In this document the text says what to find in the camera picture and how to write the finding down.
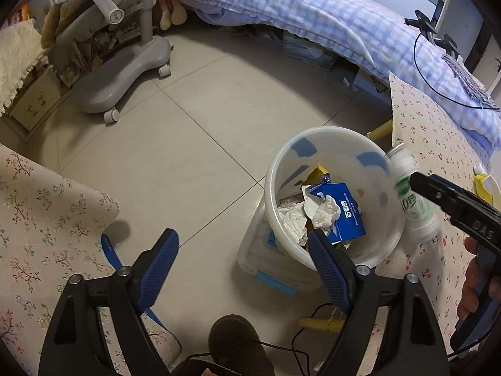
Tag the cream fringed towel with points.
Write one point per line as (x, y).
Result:
(20, 49)

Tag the yellow snack wrapper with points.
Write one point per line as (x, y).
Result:
(318, 176)

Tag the grey children's study chair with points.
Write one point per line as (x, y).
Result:
(100, 48)

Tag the floral branch fabric cover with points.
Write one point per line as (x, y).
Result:
(51, 229)

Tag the blue plaid quilt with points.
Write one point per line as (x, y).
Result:
(377, 40)

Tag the white tissue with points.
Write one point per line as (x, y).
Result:
(300, 217)

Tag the person's right hand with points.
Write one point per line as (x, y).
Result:
(469, 301)

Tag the dark blue cardboard box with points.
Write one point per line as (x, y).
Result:
(350, 224)

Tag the white plastic trash bin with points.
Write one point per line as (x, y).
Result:
(353, 159)

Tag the brown slipper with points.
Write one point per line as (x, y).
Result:
(234, 344)

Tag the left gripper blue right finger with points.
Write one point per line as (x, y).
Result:
(334, 268)

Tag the clear storage box blue latch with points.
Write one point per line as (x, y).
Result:
(260, 256)

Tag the white green drink bottle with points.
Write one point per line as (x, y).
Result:
(422, 224)

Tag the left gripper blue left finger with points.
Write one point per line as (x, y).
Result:
(153, 266)

